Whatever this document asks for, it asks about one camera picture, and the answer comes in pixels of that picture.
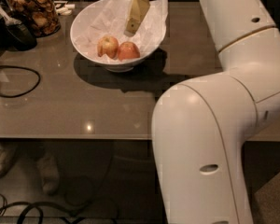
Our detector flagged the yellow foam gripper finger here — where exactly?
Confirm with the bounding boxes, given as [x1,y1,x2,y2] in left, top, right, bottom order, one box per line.
[124,0,150,36]

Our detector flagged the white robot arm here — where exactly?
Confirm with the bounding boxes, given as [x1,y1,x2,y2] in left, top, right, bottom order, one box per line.
[151,0,280,224]

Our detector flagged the white ceramic bowl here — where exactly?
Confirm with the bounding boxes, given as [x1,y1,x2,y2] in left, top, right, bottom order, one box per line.
[69,0,167,74]

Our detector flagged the yellow red apple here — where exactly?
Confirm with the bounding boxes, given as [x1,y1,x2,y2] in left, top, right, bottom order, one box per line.
[97,35,119,59]

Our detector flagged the white paper liner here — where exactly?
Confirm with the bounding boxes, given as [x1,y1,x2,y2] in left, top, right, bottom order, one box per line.
[74,0,169,64]

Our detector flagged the small white items on table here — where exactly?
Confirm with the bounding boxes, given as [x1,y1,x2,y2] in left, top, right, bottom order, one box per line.
[55,4,76,16]

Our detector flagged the glass jar of chips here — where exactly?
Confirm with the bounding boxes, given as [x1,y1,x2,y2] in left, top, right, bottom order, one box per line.
[7,0,61,37]

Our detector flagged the right white shoe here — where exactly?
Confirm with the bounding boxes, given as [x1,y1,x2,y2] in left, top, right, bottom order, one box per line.
[36,152,60,195]

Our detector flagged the white shoe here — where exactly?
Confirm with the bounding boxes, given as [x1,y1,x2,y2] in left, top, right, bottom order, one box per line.
[0,144,18,177]
[36,152,60,195]

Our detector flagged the left white shoe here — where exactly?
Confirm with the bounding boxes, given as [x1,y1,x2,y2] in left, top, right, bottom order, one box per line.
[0,144,18,177]

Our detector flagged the black cable loop on table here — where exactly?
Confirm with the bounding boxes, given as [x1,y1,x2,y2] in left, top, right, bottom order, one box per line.
[0,65,42,99]

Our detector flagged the black scoop with handle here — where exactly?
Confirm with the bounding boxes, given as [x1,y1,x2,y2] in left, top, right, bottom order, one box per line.
[0,6,37,51]

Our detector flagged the black cables on floor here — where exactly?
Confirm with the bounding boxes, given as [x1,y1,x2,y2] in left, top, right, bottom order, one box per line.
[0,175,119,224]

